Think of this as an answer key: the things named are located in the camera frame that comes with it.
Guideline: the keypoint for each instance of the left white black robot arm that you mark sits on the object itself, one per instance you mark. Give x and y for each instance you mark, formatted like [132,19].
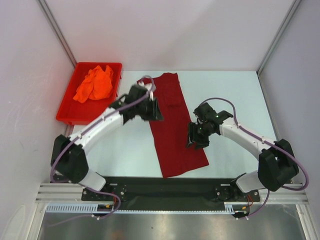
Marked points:
[69,154]

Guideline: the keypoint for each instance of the orange t shirt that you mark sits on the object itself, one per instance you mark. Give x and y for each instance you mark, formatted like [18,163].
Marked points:
[97,85]

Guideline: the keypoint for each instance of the dark red t shirt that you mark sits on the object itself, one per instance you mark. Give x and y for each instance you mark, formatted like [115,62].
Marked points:
[171,134]

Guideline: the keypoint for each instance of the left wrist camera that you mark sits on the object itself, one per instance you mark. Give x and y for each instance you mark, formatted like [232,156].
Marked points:
[151,87]

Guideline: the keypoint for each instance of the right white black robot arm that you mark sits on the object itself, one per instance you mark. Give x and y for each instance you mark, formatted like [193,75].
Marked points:
[275,158]

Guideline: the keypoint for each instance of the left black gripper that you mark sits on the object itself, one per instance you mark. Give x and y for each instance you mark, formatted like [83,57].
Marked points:
[155,114]

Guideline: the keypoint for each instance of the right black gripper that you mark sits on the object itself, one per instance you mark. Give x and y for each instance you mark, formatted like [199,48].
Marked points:
[197,134]

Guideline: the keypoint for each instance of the left corner aluminium post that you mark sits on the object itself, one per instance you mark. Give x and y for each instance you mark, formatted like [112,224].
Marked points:
[47,12]

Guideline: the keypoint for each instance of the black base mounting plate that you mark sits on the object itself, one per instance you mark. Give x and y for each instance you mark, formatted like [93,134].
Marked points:
[184,192]

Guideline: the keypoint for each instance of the red plastic bin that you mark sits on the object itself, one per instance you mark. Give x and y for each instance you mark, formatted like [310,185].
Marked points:
[72,112]

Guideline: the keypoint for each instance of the slotted grey cable duct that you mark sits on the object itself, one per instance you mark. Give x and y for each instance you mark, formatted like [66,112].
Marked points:
[105,208]

